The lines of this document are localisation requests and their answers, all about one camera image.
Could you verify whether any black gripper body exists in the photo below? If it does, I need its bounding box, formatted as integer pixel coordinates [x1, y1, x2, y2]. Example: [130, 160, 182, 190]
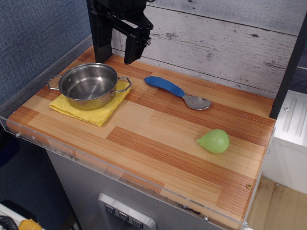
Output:
[90, 0, 154, 46]

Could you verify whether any blue handled metal spoon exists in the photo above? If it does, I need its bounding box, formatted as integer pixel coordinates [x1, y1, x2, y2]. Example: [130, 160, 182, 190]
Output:
[144, 76, 212, 110]

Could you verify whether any green toy pear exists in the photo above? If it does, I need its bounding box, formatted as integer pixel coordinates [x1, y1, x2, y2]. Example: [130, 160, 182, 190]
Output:
[197, 129, 230, 154]

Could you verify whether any yellow folded cloth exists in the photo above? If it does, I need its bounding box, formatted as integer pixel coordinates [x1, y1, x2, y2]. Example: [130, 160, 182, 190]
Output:
[49, 87, 130, 127]

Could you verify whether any stainless steel pot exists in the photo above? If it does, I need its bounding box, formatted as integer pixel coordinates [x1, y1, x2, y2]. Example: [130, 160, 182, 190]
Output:
[47, 63, 132, 110]

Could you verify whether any silver control panel with buttons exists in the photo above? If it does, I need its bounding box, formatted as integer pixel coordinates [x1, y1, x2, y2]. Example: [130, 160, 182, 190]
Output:
[98, 193, 157, 230]

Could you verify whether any black vertical post right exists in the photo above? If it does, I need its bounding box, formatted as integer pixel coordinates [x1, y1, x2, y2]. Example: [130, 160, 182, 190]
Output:
[270, 15, 307, 119]

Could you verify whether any yellow object bottom corner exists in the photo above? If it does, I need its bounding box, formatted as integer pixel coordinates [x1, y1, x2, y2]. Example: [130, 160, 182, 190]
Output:
[18, 219, 43, 230]

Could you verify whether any white aluminium ledge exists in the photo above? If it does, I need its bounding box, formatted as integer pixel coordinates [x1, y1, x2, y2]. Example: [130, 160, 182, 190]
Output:
[262, 90, 307, 193]

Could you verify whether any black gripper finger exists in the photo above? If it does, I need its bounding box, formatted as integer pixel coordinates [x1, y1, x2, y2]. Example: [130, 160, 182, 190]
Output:
[91, 11, 113, 63]
[124, 34, 145, 65]

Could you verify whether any clear acrylic table guard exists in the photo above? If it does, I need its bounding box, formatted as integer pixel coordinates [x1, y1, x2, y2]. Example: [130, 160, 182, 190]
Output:
[0, 34, 276, 230]

